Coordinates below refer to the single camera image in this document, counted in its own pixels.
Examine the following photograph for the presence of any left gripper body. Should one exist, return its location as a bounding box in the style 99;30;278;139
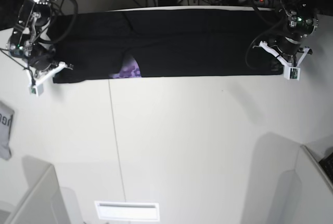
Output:
267;35;304;64

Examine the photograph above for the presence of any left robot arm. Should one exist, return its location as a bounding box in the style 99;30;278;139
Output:
245;0;318;67

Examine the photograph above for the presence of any black T-shirt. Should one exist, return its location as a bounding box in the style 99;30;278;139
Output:
53;9;283;84

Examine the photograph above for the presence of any grey folded cloth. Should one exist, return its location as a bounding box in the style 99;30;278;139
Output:
0;102;15;161

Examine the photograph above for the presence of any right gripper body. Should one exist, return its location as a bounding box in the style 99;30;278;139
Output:
24;44;60;78

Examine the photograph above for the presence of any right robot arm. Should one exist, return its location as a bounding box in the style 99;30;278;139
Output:
1;0;78;79

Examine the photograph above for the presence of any black keyboard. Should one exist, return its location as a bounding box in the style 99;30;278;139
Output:
319;153;333;182

